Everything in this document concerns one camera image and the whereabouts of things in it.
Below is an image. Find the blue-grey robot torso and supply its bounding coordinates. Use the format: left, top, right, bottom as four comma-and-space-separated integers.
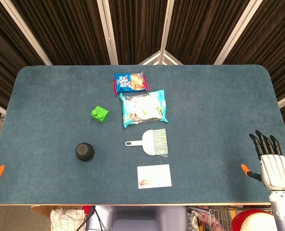
87, 205, 188, 231

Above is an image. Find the teal snack bag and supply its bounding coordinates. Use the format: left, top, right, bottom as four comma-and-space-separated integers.
119, 89, 169, 128

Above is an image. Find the right robot hand orange thumb tip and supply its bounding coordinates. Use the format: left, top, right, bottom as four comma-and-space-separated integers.
240, 130, 285, 191

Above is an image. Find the white checked bag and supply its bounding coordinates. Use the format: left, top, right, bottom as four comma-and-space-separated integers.
50, 208, 87, 231

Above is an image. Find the red drum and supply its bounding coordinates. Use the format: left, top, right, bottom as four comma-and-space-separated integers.
230, 208, 279, 231

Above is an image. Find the green building block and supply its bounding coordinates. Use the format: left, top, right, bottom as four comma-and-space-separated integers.
90, 105, 111, 125

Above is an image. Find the blue bread snack packet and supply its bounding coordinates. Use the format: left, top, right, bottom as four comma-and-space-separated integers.
112, 70, 149, 96

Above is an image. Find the black round cup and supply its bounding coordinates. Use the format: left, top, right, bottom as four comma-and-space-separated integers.
75, 142, 95, 161

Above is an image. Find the black round tray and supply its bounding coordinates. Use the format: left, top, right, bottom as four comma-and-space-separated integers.
75, 154, 95, 162

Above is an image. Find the white postcard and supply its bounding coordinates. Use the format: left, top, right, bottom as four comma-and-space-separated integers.
136, 164, 172, 190

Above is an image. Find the wire shopping cart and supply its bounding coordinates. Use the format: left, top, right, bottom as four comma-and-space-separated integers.
186, 205, 274, 231

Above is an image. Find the white frame foot brace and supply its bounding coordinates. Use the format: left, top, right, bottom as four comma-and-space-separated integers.
138, 50, 183, 65

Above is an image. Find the blue felt table cover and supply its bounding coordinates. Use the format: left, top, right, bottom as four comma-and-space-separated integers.
0, 64, 285, 206

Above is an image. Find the white hand brush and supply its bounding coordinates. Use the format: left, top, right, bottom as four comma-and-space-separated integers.
125, 128, 169, 158

